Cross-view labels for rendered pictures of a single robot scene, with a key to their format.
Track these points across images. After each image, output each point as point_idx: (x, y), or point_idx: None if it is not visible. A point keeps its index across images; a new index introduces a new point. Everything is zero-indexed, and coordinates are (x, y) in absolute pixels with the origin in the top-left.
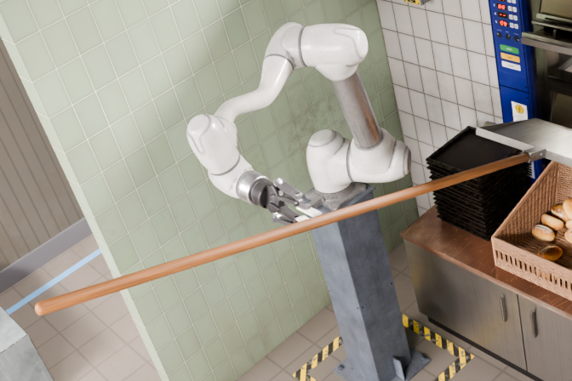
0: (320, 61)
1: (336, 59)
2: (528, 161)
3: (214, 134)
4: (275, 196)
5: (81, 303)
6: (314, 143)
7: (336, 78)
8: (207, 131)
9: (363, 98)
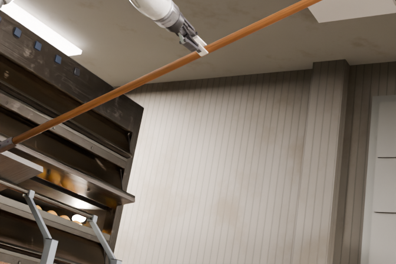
0: None
1: None
2: (16, 144)
3: None
4: (185, 23)
5: None
6: None
7: None
8: None
9: None
